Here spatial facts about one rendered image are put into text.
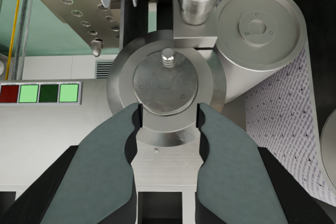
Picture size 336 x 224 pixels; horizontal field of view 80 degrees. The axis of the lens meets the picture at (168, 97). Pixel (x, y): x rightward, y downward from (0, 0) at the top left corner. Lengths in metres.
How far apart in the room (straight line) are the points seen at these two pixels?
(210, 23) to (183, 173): 0.42
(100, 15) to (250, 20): 0.36
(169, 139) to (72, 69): 3.26
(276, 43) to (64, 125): 0.56
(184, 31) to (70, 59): 3.33
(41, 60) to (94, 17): 3.23
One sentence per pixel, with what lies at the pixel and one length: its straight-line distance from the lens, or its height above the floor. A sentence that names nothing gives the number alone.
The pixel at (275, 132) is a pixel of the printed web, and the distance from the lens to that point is 0.38.
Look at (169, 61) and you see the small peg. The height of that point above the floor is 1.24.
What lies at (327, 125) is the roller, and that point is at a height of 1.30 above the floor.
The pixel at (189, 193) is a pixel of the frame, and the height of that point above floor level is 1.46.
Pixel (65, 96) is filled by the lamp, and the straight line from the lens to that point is 0.66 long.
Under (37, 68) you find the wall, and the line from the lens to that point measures 3.75.
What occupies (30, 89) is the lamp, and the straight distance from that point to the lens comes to 0.72.
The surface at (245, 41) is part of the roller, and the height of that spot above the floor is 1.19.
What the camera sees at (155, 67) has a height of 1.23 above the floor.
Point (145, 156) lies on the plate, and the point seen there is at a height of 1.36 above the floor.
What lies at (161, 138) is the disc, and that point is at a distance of 0.24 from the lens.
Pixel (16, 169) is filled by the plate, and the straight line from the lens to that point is 0.73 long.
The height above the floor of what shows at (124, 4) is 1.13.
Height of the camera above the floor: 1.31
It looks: 11 degrees down
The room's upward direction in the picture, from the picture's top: 180 degrees clockwise
